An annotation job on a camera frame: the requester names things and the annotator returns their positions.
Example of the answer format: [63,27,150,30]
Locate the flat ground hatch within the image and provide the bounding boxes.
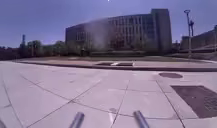
[94,61,135,67]

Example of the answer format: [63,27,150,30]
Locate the low dark kerb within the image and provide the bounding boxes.
[15,60,217,73]

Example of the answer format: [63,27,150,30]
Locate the raised paved plaza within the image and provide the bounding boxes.
[16,55,217,70]

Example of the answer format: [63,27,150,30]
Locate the pale concrete slab pavement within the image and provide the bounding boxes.
[0,60,217,128]

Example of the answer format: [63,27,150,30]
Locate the large grey concrete building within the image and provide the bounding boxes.
[64,8,173,56]

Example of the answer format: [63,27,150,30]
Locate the round manhole cover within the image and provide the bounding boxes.
[158,72,184,79]

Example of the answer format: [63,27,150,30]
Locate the robot's own part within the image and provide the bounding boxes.
[68,111,86,128]
[133,110,151,128]

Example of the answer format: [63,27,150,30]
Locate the row of trees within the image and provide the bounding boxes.
[0,39,84,61]

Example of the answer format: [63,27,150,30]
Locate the street lamp pole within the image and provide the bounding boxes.
[183,9,194,60]

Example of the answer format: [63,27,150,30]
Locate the dark metal ground grate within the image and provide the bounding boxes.
[170,84,217,119]

